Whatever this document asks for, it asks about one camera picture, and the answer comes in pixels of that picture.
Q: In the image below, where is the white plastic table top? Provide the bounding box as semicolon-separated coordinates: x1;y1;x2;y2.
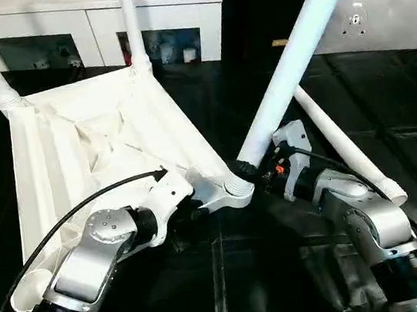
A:
0;48;270;312

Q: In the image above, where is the black work mat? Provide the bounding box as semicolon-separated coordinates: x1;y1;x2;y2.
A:
0;10;417;312

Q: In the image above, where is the black cabinet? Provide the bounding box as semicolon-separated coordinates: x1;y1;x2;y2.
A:
217;0;417;73

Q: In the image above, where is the white padded sheet with fitting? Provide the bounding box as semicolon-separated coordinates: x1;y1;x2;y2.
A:
309;0;417;65

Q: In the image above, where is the white sideboard cabinet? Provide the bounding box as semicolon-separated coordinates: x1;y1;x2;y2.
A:
0;0;234;94

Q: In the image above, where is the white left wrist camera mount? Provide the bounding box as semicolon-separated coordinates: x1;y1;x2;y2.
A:
129;165;201;237

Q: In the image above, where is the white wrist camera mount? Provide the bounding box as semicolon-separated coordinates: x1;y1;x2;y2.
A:
129;165;201;237
269;118;321;201

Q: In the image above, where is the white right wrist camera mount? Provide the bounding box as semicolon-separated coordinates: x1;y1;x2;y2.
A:
269;118;321;201

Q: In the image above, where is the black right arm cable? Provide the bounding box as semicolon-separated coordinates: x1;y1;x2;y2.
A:
289;130;417;299

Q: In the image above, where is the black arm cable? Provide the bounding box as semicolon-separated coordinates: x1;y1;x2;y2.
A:
0;165;189;312
289;130;417;299

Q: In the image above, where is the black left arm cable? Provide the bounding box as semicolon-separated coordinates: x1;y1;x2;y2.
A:
0;165;189;312

